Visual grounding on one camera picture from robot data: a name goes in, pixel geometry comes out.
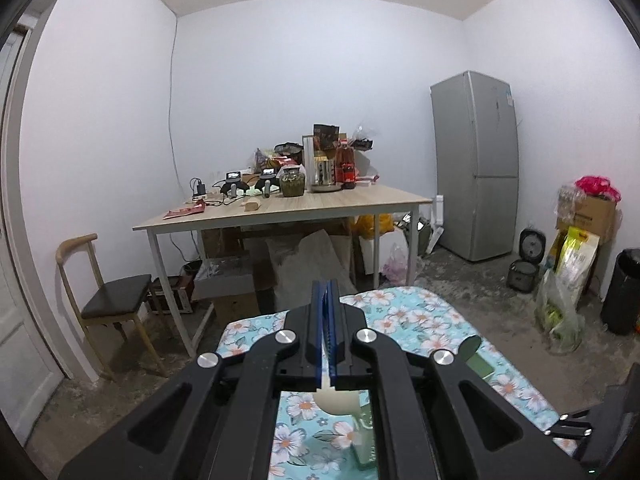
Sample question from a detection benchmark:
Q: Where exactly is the cream plastic ladle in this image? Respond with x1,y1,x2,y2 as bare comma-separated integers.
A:
312,375,361,416

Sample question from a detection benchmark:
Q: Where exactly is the floral turquoise tablecloth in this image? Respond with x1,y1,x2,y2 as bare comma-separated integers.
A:
217,286,559,479

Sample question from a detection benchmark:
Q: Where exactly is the green plastic utensil holder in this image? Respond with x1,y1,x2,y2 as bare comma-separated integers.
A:
352,335,495,469

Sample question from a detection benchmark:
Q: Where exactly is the black trash bin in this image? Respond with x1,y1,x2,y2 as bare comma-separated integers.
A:
600,248,640,336

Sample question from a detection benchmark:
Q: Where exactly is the wooden top metal table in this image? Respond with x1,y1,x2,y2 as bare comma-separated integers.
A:
134,184,434,358

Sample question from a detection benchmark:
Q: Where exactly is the glass jar of pickles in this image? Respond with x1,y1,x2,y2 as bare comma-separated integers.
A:
278,166,306,197

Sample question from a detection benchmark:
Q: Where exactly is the black rice cooker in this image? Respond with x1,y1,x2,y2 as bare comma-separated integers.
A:
506,228,546,294

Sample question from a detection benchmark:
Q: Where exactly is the wooden chair black seat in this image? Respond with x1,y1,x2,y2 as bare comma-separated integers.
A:
55,233,169,380

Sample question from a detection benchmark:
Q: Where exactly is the yellow white bag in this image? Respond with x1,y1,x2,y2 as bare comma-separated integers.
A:
546,226,600,307

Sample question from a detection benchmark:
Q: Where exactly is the red oil bottle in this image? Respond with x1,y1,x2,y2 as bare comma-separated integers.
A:
335,140,356,190

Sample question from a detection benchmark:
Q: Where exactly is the cardboard box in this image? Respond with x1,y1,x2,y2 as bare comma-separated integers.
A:
555,196,617,245

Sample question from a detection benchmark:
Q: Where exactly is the pink plastic bag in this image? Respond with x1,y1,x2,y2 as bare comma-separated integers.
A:
575,176,622,203

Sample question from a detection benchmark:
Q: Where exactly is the grey refrigerator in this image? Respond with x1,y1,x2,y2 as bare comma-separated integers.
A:
431,70,518,262

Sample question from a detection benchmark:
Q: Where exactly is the white door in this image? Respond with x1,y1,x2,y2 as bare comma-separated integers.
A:
1,0,99,444

